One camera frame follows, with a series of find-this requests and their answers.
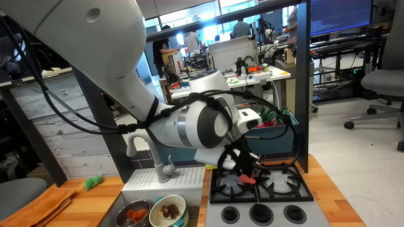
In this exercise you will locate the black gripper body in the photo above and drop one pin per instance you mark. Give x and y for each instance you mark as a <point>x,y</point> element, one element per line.
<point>240,155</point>

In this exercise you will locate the brown plush toy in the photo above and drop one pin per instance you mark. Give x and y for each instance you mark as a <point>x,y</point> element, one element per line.
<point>169,211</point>

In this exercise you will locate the orange plush toy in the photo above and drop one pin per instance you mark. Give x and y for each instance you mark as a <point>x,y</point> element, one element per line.
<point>136,214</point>

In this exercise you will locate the orange carrot plush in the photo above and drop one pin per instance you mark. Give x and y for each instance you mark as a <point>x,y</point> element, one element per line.
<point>246,179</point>

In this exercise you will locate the green yellow plush vegetable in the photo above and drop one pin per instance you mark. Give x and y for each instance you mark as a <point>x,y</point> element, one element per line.
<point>92,182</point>

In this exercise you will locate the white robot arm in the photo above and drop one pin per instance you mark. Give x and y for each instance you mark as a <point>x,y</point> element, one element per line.
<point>103,39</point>

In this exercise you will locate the toy stove top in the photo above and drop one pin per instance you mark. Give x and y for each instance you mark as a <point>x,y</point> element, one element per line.
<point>279,198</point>

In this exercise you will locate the white teal enamel pot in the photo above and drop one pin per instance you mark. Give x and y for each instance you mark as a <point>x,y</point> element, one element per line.
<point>156,219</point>

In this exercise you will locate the white sink basin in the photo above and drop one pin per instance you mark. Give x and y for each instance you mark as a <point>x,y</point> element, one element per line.
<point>142,184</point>

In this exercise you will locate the steel pot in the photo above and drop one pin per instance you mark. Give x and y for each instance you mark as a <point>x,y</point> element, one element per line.
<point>122,221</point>

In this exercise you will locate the right teal planter box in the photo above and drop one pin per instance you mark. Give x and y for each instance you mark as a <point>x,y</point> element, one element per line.
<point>275,141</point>

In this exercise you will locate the red radish toys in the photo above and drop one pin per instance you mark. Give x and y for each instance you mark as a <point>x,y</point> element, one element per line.
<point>270,117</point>

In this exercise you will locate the grey toy faucet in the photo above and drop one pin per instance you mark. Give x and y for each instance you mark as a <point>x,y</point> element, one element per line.
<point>163,171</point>

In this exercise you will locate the white workbench table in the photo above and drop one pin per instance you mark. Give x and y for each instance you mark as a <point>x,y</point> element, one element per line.
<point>269,74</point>

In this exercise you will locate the blue computer monitor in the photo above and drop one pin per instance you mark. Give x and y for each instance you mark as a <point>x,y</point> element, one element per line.
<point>334,15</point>

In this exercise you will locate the grey office chair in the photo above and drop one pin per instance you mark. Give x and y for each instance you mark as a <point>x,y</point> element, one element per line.
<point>387,81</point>

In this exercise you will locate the wooden cutting board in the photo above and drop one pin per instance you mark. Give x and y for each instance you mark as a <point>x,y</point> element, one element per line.
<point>41,209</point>

